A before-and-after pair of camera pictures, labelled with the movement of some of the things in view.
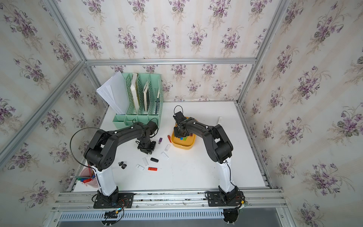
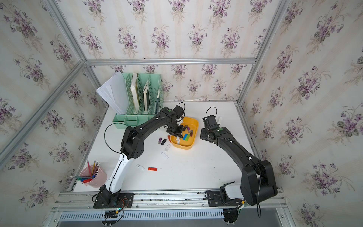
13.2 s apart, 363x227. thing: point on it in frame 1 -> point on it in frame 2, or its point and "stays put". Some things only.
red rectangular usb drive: [152, 169] stays put
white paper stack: [115, 92] stays put
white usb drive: [167, 147] stays put
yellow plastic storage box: [181, 144] stays put
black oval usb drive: [154, 160] -> [163, 142]
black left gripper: [150, 151] -> [179, 133]
